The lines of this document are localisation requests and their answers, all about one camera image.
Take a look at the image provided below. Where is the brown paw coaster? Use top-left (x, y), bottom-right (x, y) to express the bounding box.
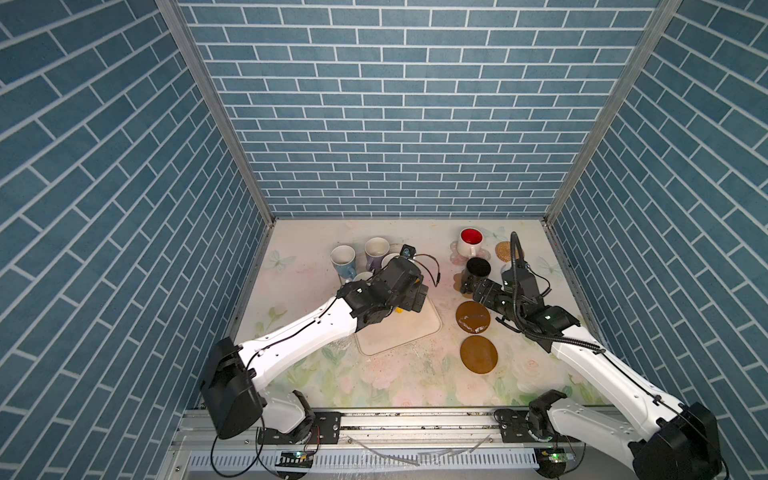
top-left (453, 273), bottom-right (465, 295)

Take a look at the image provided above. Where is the black mug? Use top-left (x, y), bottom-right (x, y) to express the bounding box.
top-left (459, 257), bottom-right (492, 295)

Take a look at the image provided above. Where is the woven rattan coaster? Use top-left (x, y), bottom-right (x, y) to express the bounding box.
top-left (495, 241), bottom-right (524, 263)

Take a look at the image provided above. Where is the beige serving tray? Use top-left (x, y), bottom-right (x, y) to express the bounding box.
top-left (355, 298), bottom-right (442, 356)

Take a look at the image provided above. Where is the purple mug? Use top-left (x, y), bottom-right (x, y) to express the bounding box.
top-left (364, 237), bottom-right (390, 272)

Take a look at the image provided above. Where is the brown round coaster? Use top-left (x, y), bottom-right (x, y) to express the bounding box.
top-left (455, 301), bottom-right (491, 334)
top-left (460, 335), bottom-right (498, 375)

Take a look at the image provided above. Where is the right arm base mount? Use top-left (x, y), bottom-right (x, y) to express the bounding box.
top-left (492, 408), bottom-right (578, 444)

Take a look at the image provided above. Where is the plain white mug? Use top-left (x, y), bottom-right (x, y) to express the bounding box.
top-left (354, 271), bottom-right (373, 281)

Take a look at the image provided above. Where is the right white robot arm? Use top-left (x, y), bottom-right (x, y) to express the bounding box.
top-left (462, 261), bottom-right (730, 479)

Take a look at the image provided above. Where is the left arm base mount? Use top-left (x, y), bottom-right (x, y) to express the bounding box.
top-left (261, 411), bottom-right (342, 445)

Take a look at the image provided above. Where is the pink flower coaster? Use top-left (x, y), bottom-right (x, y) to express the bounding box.
top-left (450, 241), bottom-right (468, 266)

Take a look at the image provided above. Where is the blue mug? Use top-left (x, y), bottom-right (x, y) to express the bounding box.
top-left (330, 245), bottom-right (357, 282)

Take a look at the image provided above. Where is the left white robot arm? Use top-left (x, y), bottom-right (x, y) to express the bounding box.
top-left (200, 256), bottom-right (428, 443)

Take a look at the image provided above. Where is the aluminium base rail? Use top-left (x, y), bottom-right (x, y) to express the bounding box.
top-left (173, 406), bottom-right (667, 451)

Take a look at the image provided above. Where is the white mug red inside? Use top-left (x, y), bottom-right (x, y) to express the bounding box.
top-left (456, 228), bottom-right (484, 258)

